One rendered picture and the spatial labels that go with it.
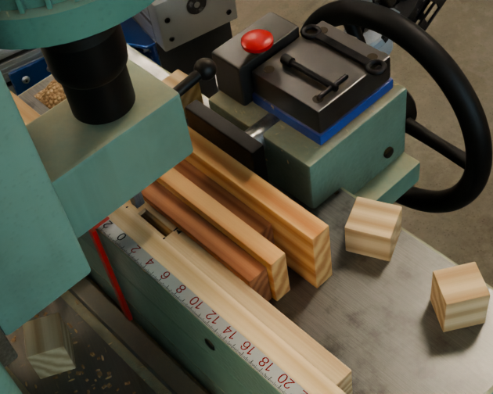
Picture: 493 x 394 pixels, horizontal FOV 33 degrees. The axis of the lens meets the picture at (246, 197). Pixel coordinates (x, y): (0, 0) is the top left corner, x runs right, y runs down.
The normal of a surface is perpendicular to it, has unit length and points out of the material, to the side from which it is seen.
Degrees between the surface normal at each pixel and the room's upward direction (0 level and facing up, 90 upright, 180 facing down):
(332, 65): 0
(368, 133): 90
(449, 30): 0
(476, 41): 0
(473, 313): 90
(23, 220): 90
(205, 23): 90
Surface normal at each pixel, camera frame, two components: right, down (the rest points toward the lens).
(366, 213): -0.12, -0.64
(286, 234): -0.72, 0.58
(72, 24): 0.29, 0.71
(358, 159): 0.68, 0.50
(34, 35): 0.04, 0.76
